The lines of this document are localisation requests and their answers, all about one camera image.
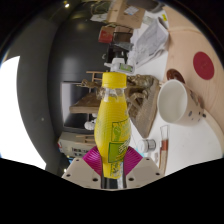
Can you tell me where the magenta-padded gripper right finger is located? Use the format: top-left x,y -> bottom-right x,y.
122,146 -> 165,190

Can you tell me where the dark wall screen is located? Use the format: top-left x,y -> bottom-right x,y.
60,81 -> 101,131

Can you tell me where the red box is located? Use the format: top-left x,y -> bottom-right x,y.
98,25 -> 116,44

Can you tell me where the wooden easel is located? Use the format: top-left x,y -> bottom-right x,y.
85,69 -> 104,83

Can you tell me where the flat round red coaster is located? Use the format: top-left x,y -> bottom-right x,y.
192,50 -> 215,81

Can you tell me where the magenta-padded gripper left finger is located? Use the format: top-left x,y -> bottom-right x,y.
61,145 -> 103,190

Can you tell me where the black side table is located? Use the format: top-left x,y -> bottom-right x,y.
106,43 -> 133,63

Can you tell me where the white spray bottle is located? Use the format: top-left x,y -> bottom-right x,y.
103,57 -> 136,75

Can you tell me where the beige cabinet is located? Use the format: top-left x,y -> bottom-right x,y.
57,131 -> 96,158

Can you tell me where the white mug with brown handle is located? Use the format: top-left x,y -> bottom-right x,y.
157,68 -> 205,127

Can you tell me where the small white jar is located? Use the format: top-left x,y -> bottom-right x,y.
137,138 -> 157,154

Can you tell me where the white plaster bust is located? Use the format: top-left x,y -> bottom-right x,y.
83,119 -> 98,132

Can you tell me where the yellow drink bottle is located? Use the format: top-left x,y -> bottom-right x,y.
93,71 -> 132,180

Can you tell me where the cardboard box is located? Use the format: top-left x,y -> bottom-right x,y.
106,0 -> 147,30

